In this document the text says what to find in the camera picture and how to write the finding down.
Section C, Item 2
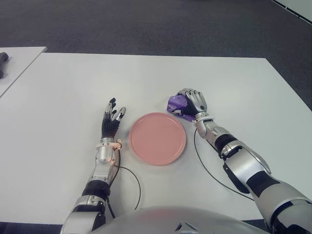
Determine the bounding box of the black object on side table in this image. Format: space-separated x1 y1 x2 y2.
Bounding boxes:
0 52 10 79

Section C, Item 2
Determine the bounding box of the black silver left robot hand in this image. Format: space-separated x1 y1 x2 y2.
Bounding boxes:
101 97 127 139

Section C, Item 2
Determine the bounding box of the pink round plate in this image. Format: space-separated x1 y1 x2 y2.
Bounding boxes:
128 112 187 166

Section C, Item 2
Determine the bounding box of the purple tissue paper pack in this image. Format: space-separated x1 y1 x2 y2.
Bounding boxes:
166 94 195 122

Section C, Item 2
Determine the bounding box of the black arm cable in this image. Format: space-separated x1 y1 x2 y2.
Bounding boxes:
107 150 142 217
194 128 254 202

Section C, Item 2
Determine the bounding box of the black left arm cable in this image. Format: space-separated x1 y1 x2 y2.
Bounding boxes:
107 150 142 217

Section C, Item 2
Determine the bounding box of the grey robot torso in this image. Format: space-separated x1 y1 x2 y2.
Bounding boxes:
91 206 273 234

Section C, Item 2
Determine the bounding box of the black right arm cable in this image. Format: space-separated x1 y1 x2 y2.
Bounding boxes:
194 128 254 202

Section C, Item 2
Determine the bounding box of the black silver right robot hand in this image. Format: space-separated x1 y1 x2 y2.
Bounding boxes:
172 87 210 117

